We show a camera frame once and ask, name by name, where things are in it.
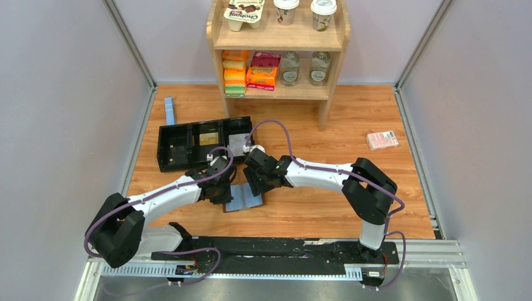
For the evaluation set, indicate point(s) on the black three-compartment tray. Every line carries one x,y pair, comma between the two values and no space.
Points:
185,146

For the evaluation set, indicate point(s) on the red snack box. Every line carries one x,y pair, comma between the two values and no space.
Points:
265,59

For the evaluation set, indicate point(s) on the yogurt cup multipack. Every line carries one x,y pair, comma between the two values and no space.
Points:
239,12

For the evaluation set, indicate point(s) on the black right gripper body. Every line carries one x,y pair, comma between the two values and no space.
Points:
258,182

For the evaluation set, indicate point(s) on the paper coffee cup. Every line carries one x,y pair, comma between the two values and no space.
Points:
286,11
322,13

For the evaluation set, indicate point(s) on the right glass water bottle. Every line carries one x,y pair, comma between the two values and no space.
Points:
320,65

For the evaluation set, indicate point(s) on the brown leather card holder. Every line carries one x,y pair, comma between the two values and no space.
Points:
242,198

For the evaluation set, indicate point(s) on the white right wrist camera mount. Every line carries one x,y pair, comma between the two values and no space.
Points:
249,148

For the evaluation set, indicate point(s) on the left paper coffee cup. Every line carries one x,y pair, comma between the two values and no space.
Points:
286,11

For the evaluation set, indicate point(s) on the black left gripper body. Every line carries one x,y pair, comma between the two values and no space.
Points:
223,195

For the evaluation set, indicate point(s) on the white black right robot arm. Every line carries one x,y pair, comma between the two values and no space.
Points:
368,190

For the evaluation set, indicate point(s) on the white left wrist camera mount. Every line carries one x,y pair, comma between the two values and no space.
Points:
217,161

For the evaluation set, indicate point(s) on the orange snack box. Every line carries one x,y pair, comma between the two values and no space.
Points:
262,76

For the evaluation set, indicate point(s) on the blue plastic strip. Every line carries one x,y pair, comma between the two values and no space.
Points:
169,111

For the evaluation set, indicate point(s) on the glass water bottle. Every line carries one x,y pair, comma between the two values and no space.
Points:
320,65
289,68

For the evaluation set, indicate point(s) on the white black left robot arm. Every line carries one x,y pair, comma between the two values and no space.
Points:
121,229

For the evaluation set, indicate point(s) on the right paper coffee cup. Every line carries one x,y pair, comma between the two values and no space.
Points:
322,13

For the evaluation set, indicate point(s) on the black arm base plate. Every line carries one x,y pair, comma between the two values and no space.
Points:
282,256

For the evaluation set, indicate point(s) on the pink wrapped card pack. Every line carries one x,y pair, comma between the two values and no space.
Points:
382,140

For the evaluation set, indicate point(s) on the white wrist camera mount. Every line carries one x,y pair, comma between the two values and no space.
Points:
249,148
217,161

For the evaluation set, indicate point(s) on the left glass water bottle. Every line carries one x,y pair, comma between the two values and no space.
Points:
289,68

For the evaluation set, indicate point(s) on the aluminium frame rail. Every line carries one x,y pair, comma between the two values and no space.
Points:
413,254

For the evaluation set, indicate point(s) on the silver VIP card top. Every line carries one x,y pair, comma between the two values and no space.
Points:
236,143

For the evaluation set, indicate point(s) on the stack of colourful sponges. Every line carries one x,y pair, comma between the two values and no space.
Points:
235,64

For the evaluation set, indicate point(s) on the gold credit card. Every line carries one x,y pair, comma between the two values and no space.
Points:
209,139

